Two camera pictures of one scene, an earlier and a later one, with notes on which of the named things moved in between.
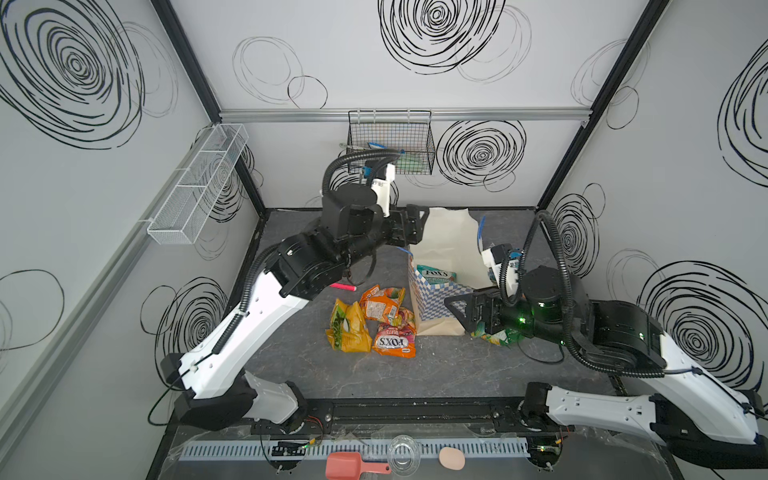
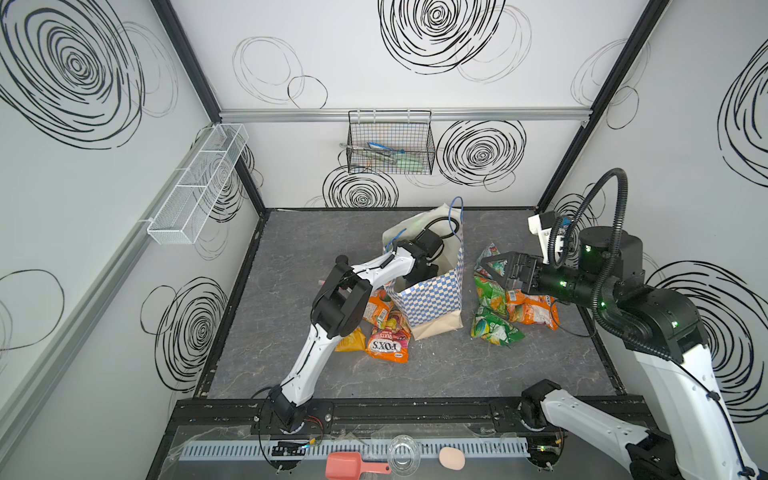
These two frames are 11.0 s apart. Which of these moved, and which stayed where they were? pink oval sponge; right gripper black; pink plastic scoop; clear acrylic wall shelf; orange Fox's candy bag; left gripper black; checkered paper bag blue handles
Moved: left gripper black; orange Fox's candy bag; right gripper black; checkered paper bag blue handles
Stayed: clear acrylic wall shelf; pink oval sponge; pink plastic scoop
